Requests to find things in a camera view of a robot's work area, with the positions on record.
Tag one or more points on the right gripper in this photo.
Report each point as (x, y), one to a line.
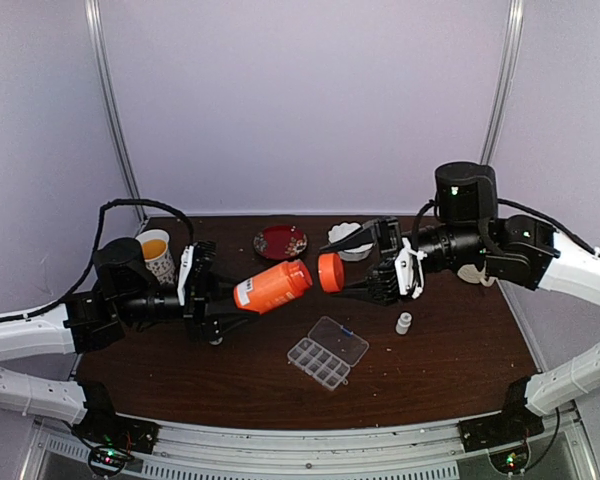
(376, 288)

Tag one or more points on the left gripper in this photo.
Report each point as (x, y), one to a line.
(195, 315)

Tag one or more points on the orange bottle cap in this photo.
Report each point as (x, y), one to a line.
(331, 272)

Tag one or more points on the orange pill bottle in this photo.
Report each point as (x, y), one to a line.
(273, 287)

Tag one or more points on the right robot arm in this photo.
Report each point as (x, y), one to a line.
(529, 249)

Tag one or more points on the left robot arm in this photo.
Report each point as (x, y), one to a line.
(126, 294)

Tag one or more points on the white scalloped dish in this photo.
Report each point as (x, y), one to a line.
(342, 230)

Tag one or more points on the small white bottle right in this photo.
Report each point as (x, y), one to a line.
(403, 323)

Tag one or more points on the red floral plate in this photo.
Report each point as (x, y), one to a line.
(280, 242)

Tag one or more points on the floral mug yellow inside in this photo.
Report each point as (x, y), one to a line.
(157, 255)

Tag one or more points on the clear plastic pill organizer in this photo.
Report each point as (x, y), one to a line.
(328, 353)

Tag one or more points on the white cup at right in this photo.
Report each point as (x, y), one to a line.
(470, 274)

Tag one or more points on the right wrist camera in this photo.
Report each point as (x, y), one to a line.
(409, 270)

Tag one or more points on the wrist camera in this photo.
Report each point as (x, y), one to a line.
(409, 270)
(195, 266)

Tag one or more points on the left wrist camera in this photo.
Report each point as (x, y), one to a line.
(195, 266)

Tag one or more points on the front aluminium rail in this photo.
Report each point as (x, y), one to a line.
(421, 451)

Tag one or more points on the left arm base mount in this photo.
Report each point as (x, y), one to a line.
(110, 438)

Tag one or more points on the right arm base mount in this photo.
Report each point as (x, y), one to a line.
(515, 423)

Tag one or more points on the right aluminium frame post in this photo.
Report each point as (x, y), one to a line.
(508, 64)

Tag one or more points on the aluminium frame post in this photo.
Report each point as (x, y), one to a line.
(96, 32)
(508, 64)

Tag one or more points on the left aluminium frame post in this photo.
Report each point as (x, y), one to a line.
(96, 32)

